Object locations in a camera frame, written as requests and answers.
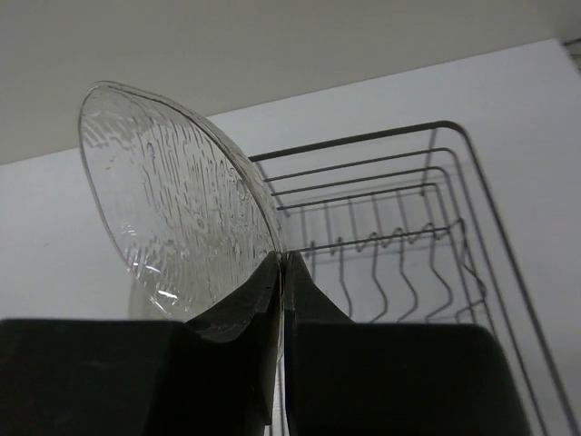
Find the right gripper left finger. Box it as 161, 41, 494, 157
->
1, 253, 281, 435

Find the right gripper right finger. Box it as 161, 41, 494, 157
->
286, 252, 545, 435

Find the clear plate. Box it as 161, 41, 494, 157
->
77, 80, 291, 436

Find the grey wire dish rack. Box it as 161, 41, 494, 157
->
251, 120, 580, 435

